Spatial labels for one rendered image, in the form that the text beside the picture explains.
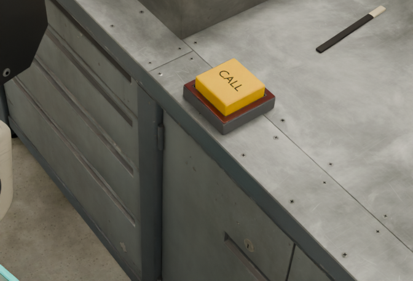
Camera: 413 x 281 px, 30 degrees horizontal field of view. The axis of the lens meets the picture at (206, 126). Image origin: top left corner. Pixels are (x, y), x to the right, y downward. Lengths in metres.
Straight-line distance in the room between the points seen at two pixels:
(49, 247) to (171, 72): 0.89
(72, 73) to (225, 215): 0.44
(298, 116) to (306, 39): 0.14
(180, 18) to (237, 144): 0.20
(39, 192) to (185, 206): 0.71
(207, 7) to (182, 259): 0.51
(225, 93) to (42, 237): 0.98
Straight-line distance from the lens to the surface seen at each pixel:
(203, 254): 1.26
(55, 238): 1.79
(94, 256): 1.76
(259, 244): 1.08
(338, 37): 1.05
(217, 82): 0.91
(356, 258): 0.82
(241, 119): 0.90
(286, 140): 0.90
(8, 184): 0.99
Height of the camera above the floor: 1.46
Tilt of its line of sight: 47 degrees down
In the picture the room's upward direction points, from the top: 4 degrees clockwise
